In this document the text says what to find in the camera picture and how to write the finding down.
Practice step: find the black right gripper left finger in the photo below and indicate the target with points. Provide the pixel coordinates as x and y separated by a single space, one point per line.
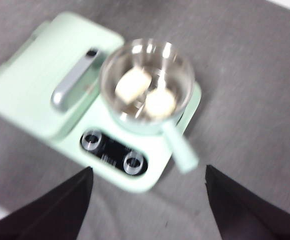
47 215

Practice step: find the round ridged bun green specks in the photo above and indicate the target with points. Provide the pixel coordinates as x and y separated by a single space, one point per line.
160 103

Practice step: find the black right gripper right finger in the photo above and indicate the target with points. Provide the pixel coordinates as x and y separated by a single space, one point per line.
247 215

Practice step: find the silver control dial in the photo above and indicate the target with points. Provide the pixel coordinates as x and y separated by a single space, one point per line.
91 140
133 163

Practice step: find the plain white rectangular bun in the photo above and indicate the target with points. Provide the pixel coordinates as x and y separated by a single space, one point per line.
132 85

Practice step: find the mint green breakfast machine base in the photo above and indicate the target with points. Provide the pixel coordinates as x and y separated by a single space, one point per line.
160 170

